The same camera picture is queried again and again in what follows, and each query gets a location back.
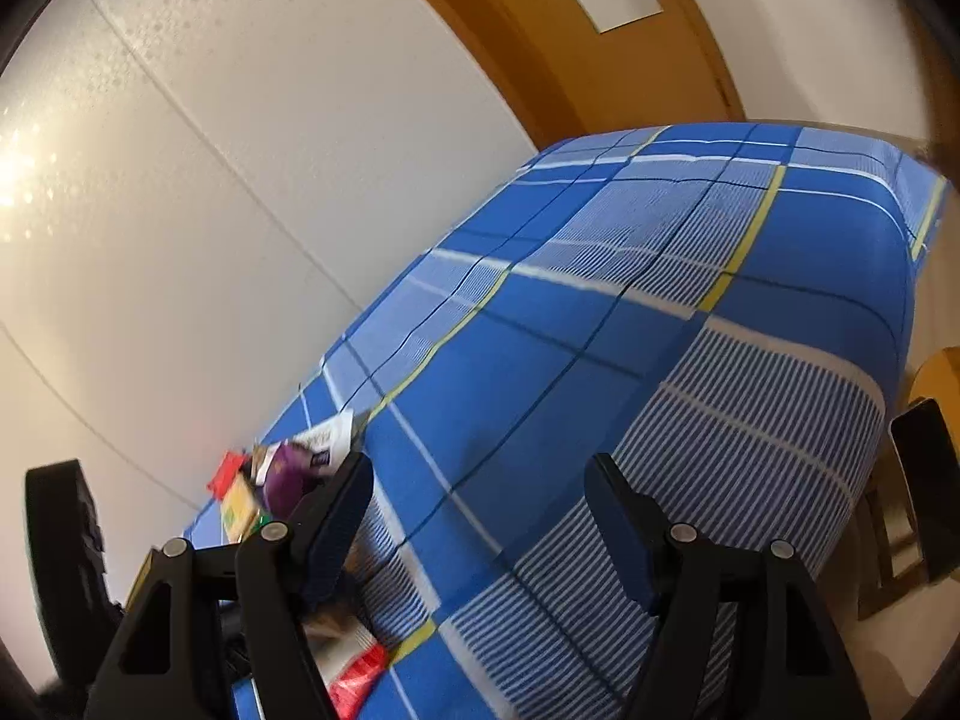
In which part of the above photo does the white navy snack packet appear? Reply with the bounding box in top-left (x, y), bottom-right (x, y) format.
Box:
top-left (254, 410), bottom-right (355, 486)

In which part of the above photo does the red snack packet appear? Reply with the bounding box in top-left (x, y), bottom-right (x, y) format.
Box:
top-left (206, 450), bottom-right (247, 500)

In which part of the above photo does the brown cake packet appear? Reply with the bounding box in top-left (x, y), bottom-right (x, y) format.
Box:
top-left (308, 536), bottom-right (371, 628)

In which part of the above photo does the green cracker packet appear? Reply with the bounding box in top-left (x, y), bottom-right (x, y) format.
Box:
top-left (220, 476), bottom-right (272, 544)

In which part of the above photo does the white red wafer packet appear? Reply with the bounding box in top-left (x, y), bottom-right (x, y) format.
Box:
top-left (304, 613), bottom-right (389, 720)

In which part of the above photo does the purple candy packet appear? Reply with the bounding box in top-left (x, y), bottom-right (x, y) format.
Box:
top-left (262, 440), bottom-right (325, 518)

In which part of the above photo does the blue plaid tablecloth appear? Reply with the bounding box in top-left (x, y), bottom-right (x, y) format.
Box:
top-left (182, 120), bottom-right (950, 720)

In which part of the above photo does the wooden door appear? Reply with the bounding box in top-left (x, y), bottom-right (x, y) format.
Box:
top-left (427, 0), bottom-right (745, 148)

